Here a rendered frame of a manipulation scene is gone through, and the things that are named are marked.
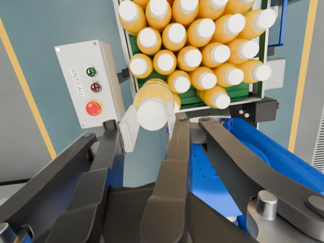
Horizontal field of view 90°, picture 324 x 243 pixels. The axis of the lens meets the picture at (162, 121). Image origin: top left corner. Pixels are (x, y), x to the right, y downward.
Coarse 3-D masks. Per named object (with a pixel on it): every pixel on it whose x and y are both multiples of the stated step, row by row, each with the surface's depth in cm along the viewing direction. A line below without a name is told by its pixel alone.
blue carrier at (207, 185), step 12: (192, 144) 55; (192, 156) 48; (204, 156) 47; (264, 156) 43; (192, 168) 43; (204, 168) 42; (192, 180) 39; (204, 180) 38; (216, 180) 38; (204, 192) 35; (216, 192) 34; (228, 192) 34; (216, 204) 35; (228, 204) 34; (228, 216) 36; (240, 216) 64
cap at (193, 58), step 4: (188, 52) 39; (192, 52) 38; (196, 52) 38; (188, 56) 39; (192, 56) 39; (196, 56) 39; (200, 56) 39; (188, 60) 39; (192, 60) 39; (196, 60) 39; (200, 60) 39; (188, 64) 39; (192, 64) 39; (196, 64) 39
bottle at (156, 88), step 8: (152, 80) 31; (160, 80) 33; (144, 88) 24; (152, 88) 23; (160, 88) 23; (168, 88) 28; (136, 96) 24; (144, 96) 22; (152, 96) 22; (160, 96) 22; (168, 96) 23; (136, 104) 23
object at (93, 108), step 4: (88, 104) 39; (92, 104) 39; (96, 104) 39; (88, 108) 40; (92, 108) 40; (96, 108) 40; (100, 108) 40; (88, 112) 40; (92, 112) 40; (96, 112) 40
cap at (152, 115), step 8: (144, 104) 20; (152, 104) 20; (160, 104) 20; (144, 112) 20; (152, 112) 20; (160, 112) 20; (144, 120) 20; (152, 120) 20; (160, 120) 20; (152, 128) 21; (160, 128) 21
